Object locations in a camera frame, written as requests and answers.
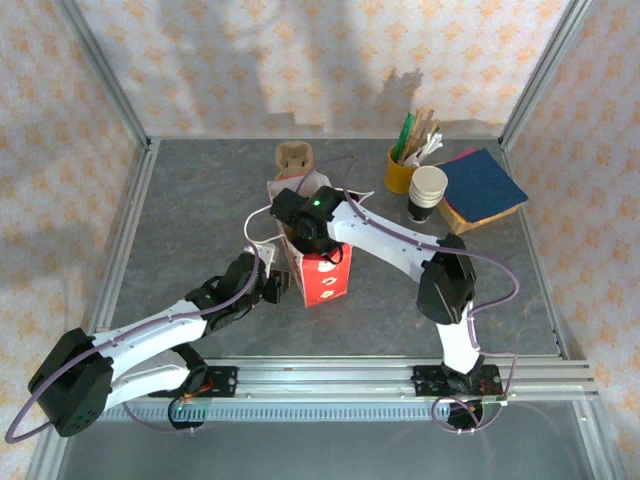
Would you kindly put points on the red white paper gift bag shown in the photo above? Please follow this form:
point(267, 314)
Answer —
point(325, 285)

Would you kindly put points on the blue paper napkin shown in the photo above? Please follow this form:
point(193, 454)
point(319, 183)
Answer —
point(482, 182)

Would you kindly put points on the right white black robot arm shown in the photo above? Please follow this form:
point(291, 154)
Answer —
point(380, 235)

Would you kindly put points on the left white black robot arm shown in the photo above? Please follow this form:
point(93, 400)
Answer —
point(150, 330)

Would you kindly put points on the yellow holder cup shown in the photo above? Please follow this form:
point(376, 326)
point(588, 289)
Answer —
point(397, 177)

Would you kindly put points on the stack of paper cups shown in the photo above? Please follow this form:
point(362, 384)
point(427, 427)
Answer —
point(424, 207)

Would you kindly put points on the green straw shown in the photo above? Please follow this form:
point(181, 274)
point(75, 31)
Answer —
point(406, 137)

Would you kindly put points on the white wrapped sticks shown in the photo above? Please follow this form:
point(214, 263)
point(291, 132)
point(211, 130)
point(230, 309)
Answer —
point(429, 149)

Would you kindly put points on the brown paper napkin stack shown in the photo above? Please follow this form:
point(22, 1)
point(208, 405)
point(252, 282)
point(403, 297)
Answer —
point(460, 227)

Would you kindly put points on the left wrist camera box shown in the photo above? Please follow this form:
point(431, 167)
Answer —
point(262, 252)

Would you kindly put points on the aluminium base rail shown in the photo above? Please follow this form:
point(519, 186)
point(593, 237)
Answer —
point(325, 375)

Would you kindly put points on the aluminium table side rail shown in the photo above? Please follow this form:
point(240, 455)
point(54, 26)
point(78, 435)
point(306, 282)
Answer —
point(517, 175)
point(131, 215)

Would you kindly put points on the aluminium frame post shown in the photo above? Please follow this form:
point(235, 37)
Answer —
point(542, 75)
point(106, 75)

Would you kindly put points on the aluminium lower frame leg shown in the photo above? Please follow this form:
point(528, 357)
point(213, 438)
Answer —
point(42, 465)
point(595, 440)

